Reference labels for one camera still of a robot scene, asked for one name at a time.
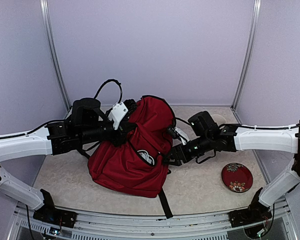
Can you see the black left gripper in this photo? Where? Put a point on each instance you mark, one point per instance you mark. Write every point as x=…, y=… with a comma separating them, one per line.
x=122, y=131

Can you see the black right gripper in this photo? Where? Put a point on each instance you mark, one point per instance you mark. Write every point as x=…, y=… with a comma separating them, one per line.
x=175, y=151

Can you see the white charger with cable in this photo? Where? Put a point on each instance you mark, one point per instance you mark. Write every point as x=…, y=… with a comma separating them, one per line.
x=147, y=157

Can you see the red student backpack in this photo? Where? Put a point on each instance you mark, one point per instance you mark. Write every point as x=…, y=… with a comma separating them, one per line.
x=121, y=168

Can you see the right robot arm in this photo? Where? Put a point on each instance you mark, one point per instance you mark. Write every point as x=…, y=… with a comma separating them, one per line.
x=233, y=137

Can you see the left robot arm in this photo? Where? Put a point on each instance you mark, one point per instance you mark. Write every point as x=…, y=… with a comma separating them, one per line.
x=85, y=124

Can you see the white floral mug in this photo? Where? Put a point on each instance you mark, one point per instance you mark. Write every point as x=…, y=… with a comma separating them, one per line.
x=219, y=119

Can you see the red floral plate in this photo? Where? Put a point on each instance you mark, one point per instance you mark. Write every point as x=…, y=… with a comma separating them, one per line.
x=237, y=177

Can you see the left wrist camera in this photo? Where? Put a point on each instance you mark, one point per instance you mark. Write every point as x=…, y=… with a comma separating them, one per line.
x=121, y=111

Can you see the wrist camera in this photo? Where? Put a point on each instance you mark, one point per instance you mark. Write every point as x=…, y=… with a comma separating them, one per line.
x=121, y=111
x=178, y=134

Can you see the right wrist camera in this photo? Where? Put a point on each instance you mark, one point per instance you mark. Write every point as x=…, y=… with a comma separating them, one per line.
x=178, y=134

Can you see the aluminium front rail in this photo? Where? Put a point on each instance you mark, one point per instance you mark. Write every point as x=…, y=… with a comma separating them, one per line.
x=101, y=226

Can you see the aluminium frame left post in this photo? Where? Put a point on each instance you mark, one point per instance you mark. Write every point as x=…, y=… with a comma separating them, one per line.
x=44, y=6

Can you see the aluminium frame post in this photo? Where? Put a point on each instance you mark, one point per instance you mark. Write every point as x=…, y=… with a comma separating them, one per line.
x=248, y=54
x=44, y=6

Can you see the aluminium frame right post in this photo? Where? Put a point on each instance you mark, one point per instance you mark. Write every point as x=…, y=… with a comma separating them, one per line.
x=248, y=54

